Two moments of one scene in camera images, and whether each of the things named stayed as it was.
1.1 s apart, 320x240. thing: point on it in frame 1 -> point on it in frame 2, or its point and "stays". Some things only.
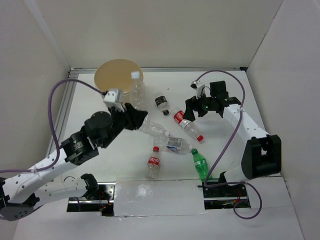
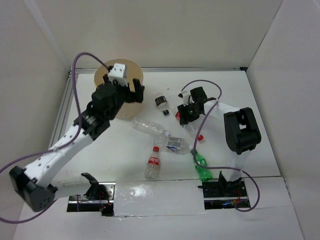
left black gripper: [135, 118] -> [138, 90]
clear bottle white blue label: [176, 145] stays
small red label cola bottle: [152, 169] stays
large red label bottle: [191, 128] stays
